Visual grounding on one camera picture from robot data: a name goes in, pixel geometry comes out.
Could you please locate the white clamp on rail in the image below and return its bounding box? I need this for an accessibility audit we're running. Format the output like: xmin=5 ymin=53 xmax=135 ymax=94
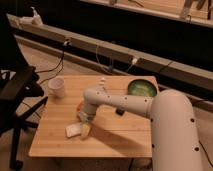
xmin=19 ymin=6 xmax=43 ymax=26

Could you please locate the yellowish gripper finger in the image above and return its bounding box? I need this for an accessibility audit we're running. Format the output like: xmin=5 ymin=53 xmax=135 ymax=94
xmin=81 ymin=123 xmax=91 ymax=138

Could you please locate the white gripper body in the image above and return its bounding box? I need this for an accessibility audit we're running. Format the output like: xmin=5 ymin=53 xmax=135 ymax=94
xmin=77 ymin=102 xmax=96 ymax=123

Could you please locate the white sponge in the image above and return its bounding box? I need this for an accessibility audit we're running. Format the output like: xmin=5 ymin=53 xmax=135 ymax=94
xmin=66 ymin=122 xmax=82 ymax=138

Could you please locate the long metal rail beam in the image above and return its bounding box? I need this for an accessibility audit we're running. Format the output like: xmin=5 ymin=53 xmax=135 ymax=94
xmin=4 ymin=13 xmax=213 ymax=111

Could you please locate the white mug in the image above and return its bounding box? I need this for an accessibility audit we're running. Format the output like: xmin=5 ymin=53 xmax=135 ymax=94
xmin=48 ymin=77 xmax=65 ymax=98

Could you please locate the black rectangular block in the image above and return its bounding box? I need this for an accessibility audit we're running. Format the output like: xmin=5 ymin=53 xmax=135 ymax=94
xmin=115 ymin=108 xmax=125 ymax=116

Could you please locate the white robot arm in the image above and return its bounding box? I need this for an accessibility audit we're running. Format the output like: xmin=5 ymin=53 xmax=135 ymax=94
xmin=78 ymin=87 xmax=204 ymax=171

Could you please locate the white bottle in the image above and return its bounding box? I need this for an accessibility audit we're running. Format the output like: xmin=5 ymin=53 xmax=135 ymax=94
xmin=98 ymin=77 xmax=107 ymax=91

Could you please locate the wooden table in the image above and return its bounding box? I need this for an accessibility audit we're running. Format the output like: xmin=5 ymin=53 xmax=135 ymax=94
xmin=29 ymin=75 xmax=152 ymax=158

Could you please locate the green ceramic bowl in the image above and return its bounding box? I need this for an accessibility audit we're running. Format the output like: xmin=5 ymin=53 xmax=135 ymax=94
xmin=127 ymin=79 xmax=157 ymax=97

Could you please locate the black office chair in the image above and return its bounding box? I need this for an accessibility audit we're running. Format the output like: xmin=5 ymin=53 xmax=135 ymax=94
xmin=0 ymin=11 xmax=47 ymax=171

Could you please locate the orange carrot toy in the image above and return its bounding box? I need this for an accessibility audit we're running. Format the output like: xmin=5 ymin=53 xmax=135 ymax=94
xmin=76 ymin=101 xmax=84 ymax=111

